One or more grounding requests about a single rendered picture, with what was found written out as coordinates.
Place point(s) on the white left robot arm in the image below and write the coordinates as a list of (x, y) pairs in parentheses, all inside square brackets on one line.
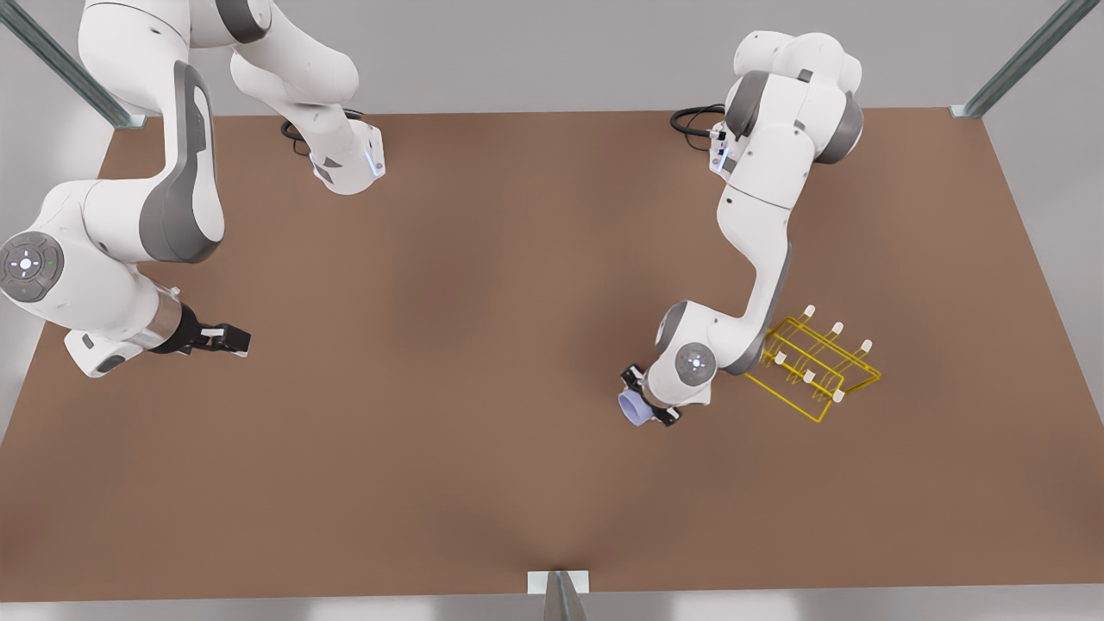
[(768, 181)]

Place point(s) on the silver frame post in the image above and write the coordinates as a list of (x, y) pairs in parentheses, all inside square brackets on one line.
[(1022, 59), (65, 65), (561, 595)]

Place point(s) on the lavender cup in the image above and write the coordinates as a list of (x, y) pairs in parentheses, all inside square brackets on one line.
[(635, 409)]

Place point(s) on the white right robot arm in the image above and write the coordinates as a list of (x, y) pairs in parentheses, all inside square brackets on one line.
[(103, 224)]

